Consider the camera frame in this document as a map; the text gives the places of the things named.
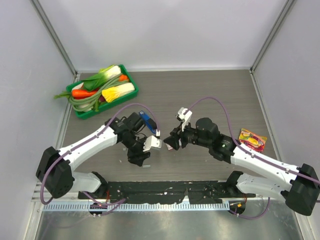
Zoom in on small orange carrot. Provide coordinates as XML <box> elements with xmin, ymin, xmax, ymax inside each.
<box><xmin>118</xmin><ymin>74</ymin><xmax>129</xmax><ymax>82</ymax></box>

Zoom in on white slotted cable duct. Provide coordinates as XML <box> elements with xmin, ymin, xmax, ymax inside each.
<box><xmin>42</xmin><ymin>201</ymin><xmax>230</xmax><ymax>212</ymax></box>

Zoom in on white green bok choy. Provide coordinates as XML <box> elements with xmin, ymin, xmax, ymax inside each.
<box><xmin>82</xmin><ymin>65</ymin><xmax>122</xmax><ymax>92</ymax></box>

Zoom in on red white staple box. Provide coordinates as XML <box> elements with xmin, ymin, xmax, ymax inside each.
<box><xmin>166</xmin><ymin>144</ymin><xmax>173</xmax><ymax>151</ymax></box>

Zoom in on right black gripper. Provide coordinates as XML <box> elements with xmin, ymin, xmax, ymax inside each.
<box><xmin>164</xmin><ymin>120</ymin><xmax>212</xmax><ymax>151</ymax></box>

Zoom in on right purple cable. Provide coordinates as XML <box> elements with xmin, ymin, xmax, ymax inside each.
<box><xmin>187</xmin><ymin>96</ymin><xmax>320</xmax><ymax>220</ymax></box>

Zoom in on green long beans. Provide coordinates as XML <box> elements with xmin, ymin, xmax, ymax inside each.
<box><xmin>68</xmin><ymin>77</ymin><xmax>128</xmax><ymax>113</ymax></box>

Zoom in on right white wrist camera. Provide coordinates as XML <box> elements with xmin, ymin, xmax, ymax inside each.
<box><xmin>176</xmin><ymin>107</ymin><xmax>192</xmax><ymax>132</ymax></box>

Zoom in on green plastic tray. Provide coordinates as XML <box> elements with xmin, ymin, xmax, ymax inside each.
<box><xmin>58</xmin><ymin>64</ymin><xmax>139</xmax><ymax>120</ymax></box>

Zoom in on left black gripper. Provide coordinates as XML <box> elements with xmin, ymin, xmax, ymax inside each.
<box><xmin>121</xmin><ymin>134</ymin><xmax>151</xmax><ymax>167</ymax></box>

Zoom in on blue black stapler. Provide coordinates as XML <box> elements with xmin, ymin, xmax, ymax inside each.
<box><xmin>138</xmin><ymin>110</ymin><xmax>157</xmax><ymax>134</ymax></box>

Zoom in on yellow white napa cabbage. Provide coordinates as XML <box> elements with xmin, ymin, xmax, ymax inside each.
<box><xmin>101</xmin><ymin>82</ymin><xmax>135</xmax><ymax>103</ymax></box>

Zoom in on orange candy bag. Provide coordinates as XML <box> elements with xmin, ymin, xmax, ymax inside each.
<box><xmin>238</xmin><ymin>128</ymin><xmax>268</xmax><ymax>153</ymax></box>

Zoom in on large orange carrot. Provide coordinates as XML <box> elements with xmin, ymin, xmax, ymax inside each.
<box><xmin>71</xmin><ymin>89</ymin><xmax>98</xmax><ymax>99</ymax></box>

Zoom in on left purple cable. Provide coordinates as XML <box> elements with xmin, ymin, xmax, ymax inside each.
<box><xmin>39</xmin><ymin>102</ymin><xmax>161</xmax><ymax>216</ymax></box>

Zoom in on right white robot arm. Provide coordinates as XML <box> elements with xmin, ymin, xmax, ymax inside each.
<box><xmin>164</xmin><ymin>117</ymin><xmax>320</xmax><ymax>216</ymax></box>

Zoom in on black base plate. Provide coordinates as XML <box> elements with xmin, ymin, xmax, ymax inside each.
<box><xmin>90</xmin><ymin>180</ymin><xmax>256</xmax><ymax>205</ymax></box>

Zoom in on purple cable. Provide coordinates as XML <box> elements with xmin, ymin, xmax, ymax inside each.
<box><xmin>39</xmin><ymin>102</ymin><xmax>161</xmax><ymax>216</ymax></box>
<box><xmin>187</xmin><ymin>96</ymin><xmax>320</xmax><ymax>220</ymax></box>

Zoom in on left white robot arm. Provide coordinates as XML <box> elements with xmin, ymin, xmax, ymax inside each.
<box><xmin>35</xmin><ymin>112</ymin><xmax>150</xmax><ymax>200</ymax></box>

